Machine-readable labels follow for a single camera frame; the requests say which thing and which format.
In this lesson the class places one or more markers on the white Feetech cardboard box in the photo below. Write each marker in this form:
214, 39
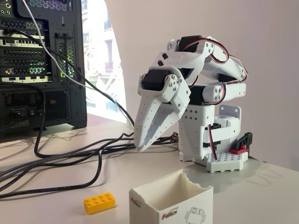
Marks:
198, 200

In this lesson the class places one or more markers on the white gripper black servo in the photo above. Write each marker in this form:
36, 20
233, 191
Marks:
156, 96

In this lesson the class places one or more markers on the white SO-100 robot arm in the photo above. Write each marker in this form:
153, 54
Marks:
231, 91

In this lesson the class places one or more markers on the black red table clamp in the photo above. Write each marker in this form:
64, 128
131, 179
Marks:
245, 140

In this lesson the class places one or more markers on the yellow toy brick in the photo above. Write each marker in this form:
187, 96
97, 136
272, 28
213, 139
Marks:
99, 205

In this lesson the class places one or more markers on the black computer tower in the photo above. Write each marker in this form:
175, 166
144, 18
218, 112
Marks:
65, 105

